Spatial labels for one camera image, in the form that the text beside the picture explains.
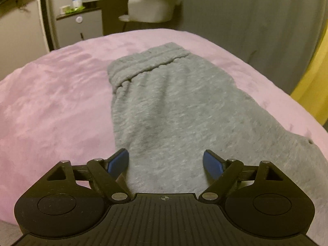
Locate green tray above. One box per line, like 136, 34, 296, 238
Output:
60, 5, 86, 14

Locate yellow curtain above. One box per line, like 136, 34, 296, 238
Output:
291, 26, 328, 134

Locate grey bedside cabinet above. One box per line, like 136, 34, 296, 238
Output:
56, 6, 104, 49

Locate grey pants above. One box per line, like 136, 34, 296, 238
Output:
106, 42, 328, 246

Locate white door frame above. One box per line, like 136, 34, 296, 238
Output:
34, 0, 55, 54

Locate beige door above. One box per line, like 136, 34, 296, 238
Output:
0, 0, 48, 80

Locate pink plush blanket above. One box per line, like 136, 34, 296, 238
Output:
0, 28, 328, 226

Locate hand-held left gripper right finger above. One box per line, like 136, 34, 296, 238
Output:
198, 149, 296, 203

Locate grey curtain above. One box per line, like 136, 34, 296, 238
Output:
177, 0, 324, 95

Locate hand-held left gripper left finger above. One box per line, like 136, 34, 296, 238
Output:
33, 148, 130, 203

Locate white shell-back chair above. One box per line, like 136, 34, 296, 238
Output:
118, 0, 182, 31

